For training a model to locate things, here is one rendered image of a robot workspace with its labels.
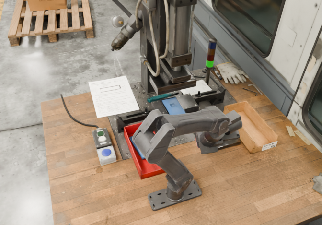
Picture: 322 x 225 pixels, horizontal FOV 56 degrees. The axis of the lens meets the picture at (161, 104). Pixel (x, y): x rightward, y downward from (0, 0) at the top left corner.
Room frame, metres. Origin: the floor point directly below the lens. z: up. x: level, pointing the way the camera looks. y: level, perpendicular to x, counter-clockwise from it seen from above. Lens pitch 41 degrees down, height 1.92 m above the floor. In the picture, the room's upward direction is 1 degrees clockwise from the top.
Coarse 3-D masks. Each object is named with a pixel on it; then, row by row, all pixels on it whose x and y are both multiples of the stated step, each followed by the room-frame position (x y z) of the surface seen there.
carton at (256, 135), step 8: (232, 104) 1.09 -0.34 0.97; (240, 104) 1.11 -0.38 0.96; (248, 104) 1.10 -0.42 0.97; (224, 112) 1.07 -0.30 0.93; (240, 112) 1.11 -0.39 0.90; (248, 112) 1.09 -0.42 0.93; (256, 112) 1.04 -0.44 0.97; (248, 120) 1.05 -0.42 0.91; (256, 120) 1.02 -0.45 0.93; (248, 128) 1.00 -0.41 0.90; (256, 128) 1.00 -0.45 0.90; (264, 128) 0.97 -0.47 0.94; (240, 136) 0.94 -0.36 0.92; (248, 136) 0.89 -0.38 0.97; (256, 136) 0.95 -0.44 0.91; (264, 136) 0.95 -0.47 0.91; (272, 136) 0.91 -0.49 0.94; (248, 144) 0.88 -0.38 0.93; (256, 144) 0.90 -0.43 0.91; (264, 144) 0.90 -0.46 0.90; (272, 144) 0.89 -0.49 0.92; (256, 152) 0.86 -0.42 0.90
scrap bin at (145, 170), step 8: (128, 128) 0.94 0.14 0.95; (136, 128) 0.96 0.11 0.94; (128, 136) 0.93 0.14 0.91; (128, 144) 0.87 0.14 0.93; (136, 152) 0.84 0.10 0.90; (136, 160) 0.76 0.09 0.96; (144, 160) 0.80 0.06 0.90; (144, 168) 0.76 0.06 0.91; (152, 168) 0.76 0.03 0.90; (160, 168) 0.76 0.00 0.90; (144, 176) 0.71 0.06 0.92; (152, 176) 0.73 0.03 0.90
